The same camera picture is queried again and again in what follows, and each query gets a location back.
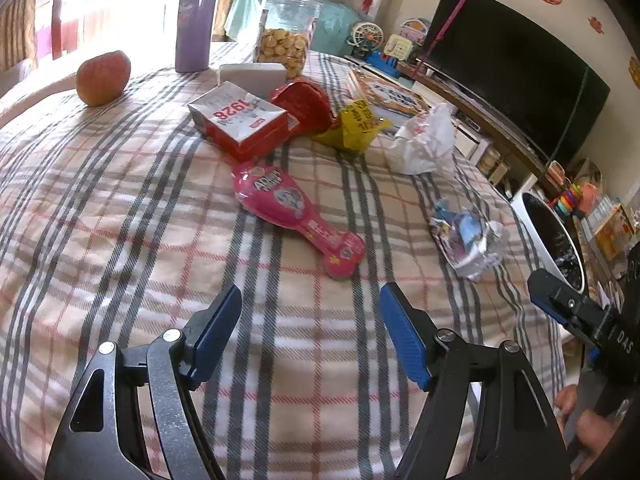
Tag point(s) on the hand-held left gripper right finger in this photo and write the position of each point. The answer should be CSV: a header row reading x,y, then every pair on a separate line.
x,y
405,336

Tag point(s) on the pink toy house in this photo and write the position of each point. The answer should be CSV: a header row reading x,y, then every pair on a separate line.
x,y
414,32

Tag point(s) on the blue wrapper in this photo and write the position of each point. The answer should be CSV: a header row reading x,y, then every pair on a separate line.
x,y
467,237

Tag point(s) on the person's right hand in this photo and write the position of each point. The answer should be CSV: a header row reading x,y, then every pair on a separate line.
x,y
595,430

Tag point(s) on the white and brown television cabinet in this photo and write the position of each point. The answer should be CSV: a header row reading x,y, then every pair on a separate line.
x,y
480,120

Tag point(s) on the pink toy package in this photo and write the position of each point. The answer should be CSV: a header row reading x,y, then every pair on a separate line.
x,y
277,195

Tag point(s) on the teal plastic cover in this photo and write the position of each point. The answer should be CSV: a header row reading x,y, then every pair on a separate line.
x,y
335,17

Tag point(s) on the colourful thick book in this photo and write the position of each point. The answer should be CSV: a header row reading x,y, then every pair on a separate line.
x,y
387,95

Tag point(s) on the white plastic bag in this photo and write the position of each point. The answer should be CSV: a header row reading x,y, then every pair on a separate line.
x,y
422,142

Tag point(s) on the black television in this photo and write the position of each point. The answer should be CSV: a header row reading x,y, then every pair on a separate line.
x,y
510,60

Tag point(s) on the red and white carton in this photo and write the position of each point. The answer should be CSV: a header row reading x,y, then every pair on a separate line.
x,y
235,117

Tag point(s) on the white ferris wheel toy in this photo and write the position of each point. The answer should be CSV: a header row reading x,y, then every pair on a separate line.
x,y
364,37

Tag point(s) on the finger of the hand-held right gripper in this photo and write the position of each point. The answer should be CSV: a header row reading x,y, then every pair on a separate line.
x,y
570,305

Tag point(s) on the red apple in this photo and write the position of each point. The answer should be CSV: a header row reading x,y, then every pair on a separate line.
x,y
102,77

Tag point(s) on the red snack bag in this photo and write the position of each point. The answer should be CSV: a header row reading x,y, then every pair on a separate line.
x,y
307,105

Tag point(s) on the blue toy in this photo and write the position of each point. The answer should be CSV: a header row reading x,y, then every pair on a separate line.
x,y
382,62

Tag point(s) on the pale yellow toy box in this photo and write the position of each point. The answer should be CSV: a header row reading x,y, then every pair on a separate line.
x,y
397,47

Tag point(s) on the clear cookie jar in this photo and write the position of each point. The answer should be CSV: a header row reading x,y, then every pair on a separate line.
x,y
282,45

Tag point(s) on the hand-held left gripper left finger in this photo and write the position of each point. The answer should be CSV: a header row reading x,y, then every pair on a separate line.
x,y
217,331

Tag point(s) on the white foam block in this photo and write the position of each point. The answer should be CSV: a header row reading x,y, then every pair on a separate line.
x,y
250,77

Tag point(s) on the yellow wrapper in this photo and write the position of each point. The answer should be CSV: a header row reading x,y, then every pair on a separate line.
x,y
355,127

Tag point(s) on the purple drink bottle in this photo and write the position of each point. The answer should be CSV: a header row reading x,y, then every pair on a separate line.
x,y
192,20

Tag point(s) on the white bin with black liner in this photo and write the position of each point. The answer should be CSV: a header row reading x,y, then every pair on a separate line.
x,y
552,240

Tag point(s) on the yellow cardboard box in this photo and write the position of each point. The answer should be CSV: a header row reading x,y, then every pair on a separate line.
x,y
614,230

